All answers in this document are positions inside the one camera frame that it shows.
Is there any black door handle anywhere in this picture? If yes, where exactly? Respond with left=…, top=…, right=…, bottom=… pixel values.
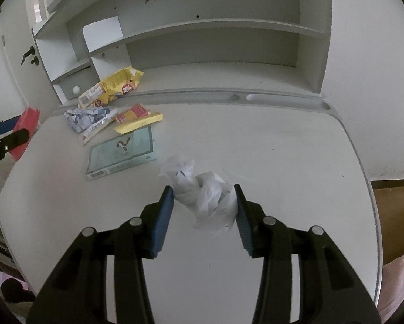
left=20, top=45, right=36, bottom=65

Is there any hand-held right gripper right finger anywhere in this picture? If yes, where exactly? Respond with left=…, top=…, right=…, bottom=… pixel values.
left=234, top=184, right=381, bottom=324

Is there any pink cloth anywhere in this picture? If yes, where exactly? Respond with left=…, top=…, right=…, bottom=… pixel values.
left=379, top=248, right=404, bottom=323

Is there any yellow snack packet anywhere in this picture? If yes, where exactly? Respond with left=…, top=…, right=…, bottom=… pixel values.
left=78, top=67, right=144, bottom=109

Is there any yellow wrapper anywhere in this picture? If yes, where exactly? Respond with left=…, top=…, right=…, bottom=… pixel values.
left=113, top=112, right=164, bottom=134

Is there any white desk shelf unit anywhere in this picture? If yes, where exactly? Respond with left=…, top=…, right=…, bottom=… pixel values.
left=31, top=0, right=334, bottom=109

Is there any white translucent plastic bag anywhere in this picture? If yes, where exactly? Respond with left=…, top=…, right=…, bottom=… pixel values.
left=159, top=154, right=238, bottom=235

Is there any blue white crumpled wrapper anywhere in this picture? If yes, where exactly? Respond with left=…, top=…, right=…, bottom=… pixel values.
left=64, top=107, right=118, bottom=132

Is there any red yellow small packet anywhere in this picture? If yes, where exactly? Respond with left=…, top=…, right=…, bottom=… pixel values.
left=116, top=103, right=152, bottom=124

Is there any long white wrapper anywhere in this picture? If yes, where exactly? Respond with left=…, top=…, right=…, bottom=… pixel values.
left=80, top=113, right=120, bottom=146

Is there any white door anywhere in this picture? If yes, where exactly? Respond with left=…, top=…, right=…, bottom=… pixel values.
left=0, top=7, right=59, bottom=115

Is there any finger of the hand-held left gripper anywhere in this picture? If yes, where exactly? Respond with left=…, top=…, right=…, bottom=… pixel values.
left=0, top=116, right=22, bottom=140
left=0, top=128, right=31, bottom=176

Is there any pale green flat box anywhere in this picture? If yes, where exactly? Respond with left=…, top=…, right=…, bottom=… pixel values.
left=85, top=126, right=158, bottom=180

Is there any grey drawer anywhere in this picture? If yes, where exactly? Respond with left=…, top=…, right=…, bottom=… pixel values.
left=53, top=74, right=98, bottom=104

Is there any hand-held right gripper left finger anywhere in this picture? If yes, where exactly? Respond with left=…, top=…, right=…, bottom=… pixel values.
left=26, top=185, right=175, bottom=324

